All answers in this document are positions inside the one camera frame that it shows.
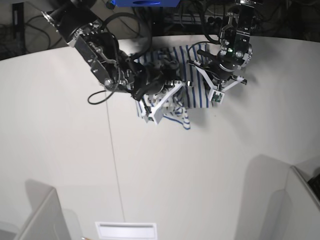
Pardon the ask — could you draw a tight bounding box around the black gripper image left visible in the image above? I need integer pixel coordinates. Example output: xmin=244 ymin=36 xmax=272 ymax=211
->
xmin=136 ymin=51 xmax=180 ymax=102

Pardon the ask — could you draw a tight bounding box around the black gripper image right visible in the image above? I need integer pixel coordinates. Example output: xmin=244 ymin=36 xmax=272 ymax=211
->
xmin=208 ymin=63 xmax=235 ymax=86

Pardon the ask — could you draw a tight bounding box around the blue white striped T-shirt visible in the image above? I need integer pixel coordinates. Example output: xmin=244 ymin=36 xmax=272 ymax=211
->
xmin=135 ymin=42 xmax=213 ymax=130

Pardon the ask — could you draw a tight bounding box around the blue box at top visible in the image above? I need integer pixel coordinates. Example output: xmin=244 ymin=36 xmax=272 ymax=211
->
xmin=110 ymin=0 xmax=180 ymax=8

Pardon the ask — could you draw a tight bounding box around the white partition panel right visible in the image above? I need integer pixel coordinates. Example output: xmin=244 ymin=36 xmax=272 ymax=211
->
xmin=259 ymin=166 xmax=320 ymax=240

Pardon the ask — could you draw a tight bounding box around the white partition panel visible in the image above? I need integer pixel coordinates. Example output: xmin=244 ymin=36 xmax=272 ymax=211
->
xmin=259 ymin=166 xmax=320 ymax=240
xmin=0 ymin=186 xmax=71 ymax=240

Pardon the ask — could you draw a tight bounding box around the white partition panel left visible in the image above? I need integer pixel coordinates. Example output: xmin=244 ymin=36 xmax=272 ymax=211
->
xmin=0 ymin=186 xmax=71 ymax=240

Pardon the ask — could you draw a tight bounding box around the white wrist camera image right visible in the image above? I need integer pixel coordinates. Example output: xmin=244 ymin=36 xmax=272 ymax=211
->
xmin=187 ymin=60 xmax=248 ymax=104

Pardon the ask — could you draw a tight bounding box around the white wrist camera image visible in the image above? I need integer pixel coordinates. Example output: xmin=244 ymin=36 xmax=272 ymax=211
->
xmin=135 ymin=80 xmax=192 ymax=130
xmin=187 ymin=60 xmax=248 ymax=104

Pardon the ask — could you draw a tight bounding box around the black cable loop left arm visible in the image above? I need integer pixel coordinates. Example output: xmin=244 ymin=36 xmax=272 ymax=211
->
xmin=187 ymin=41 xmax=221 ymax=64

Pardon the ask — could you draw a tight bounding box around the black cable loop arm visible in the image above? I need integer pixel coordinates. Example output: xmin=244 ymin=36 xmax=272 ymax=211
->
xmin=87 ymin=90 xmax=114 ymax=106
xmin=187 ymin=41 xmax=221 ymax=64

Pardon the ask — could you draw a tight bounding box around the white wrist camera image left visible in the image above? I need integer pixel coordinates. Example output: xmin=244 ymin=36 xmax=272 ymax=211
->
xmin=135 ymin=80 xmax=192 ymax=130

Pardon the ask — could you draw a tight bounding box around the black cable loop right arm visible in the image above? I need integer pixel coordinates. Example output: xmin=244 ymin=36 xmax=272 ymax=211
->
xmin=87 ymin=90 xmax=114 ymax=106

